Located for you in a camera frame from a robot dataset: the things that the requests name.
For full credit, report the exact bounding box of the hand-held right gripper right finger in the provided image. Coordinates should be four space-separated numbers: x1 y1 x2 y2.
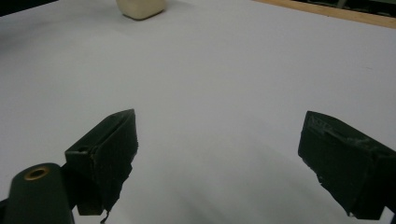
297 110 396 221

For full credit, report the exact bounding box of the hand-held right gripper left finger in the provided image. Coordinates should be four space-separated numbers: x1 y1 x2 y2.
64 108 140 224

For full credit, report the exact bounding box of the beige square cup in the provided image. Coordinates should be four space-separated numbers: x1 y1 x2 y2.
115 0 168 21

